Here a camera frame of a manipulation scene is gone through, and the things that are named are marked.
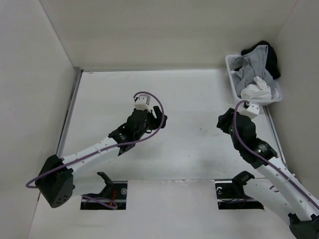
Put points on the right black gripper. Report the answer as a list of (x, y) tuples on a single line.
[(223, 118)]

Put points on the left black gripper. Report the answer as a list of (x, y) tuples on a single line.
[(155, 124)]

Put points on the white tank top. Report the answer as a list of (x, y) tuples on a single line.
[(259, 91)]

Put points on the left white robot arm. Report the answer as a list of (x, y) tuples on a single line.
[(59, 179)]

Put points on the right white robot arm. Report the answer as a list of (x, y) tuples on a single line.
[(286, 197)]

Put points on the grey tank top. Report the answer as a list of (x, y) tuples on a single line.
[(252, 65)]

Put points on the black tank top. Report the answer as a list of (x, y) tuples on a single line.
[(272, 60)]

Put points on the white plastic laundry basket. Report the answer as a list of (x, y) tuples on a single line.
[(229, 59)]

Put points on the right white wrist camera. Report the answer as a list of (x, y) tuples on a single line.
[(251, 110)]

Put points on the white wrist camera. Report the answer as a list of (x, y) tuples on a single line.
[(251, 110), (142, 102)]

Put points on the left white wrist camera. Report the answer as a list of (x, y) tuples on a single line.
[(142, 102)]

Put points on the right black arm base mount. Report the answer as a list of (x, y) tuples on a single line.
[(230, 193)]

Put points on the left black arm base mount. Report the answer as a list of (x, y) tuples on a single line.
[(111, 195)]

